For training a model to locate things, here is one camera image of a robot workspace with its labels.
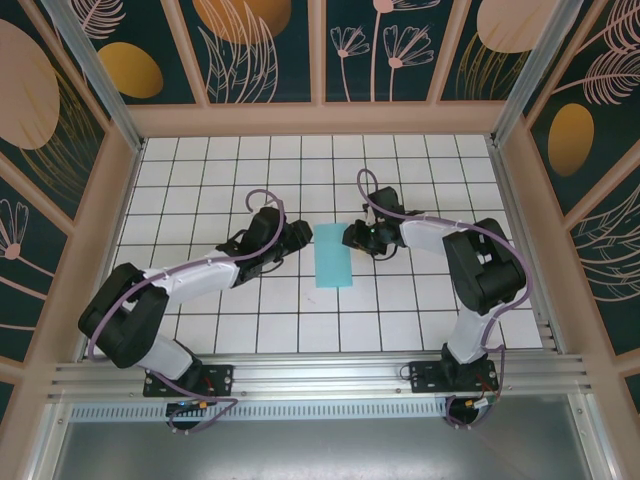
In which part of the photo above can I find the wall panel with orange oval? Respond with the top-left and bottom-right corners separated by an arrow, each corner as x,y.
55,0 -> 207,107

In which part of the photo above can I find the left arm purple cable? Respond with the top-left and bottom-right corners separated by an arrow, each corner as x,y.
87,188 -> 289,437

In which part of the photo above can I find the aluminium corner post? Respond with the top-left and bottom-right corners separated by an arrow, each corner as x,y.
38,0 -> 147,154
490,0 -> 577,147

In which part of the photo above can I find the wall panel with gold leaves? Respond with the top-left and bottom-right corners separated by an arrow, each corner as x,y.
438,0 -> 549,104

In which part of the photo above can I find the long aluminium base rail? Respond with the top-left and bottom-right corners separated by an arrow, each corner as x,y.
47,349 -> 599,401

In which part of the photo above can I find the wall panel with fern and oval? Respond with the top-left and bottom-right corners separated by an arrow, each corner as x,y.
523,0 -> 640,217

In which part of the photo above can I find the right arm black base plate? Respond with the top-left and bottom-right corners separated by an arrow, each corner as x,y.
408,359 -> 500,395

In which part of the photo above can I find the aluminium side rail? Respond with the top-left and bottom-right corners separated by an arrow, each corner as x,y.
487,142 -> 557,352
97,139 -> 147,301

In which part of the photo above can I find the wall panel with single flower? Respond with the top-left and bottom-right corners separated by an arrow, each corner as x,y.
0,162 -> 70,354

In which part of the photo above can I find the grey metal sheet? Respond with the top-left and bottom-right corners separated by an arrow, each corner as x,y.
49,419 -> 596,480

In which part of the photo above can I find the wall panel with fern leaves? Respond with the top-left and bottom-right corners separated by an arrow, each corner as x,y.
568,174 -> 640,362

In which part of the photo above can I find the wall panel with orange circle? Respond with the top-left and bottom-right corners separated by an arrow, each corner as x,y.
178,0 -> 322,106

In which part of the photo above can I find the wall panel with pink flowers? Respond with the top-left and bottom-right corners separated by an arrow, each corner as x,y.
324,0 -> 454,105

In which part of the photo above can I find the slotted grey cable duct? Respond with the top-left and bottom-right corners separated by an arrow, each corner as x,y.
69,403 -> 451,422

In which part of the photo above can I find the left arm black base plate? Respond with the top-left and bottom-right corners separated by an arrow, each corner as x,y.
143,363 -> 236,400

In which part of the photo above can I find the wall panel with pink circle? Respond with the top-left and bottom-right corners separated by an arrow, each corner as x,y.
0,0 -> 112,229

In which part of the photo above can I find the light blue paper sheet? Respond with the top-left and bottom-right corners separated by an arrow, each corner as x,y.
313,222 -> 355,290

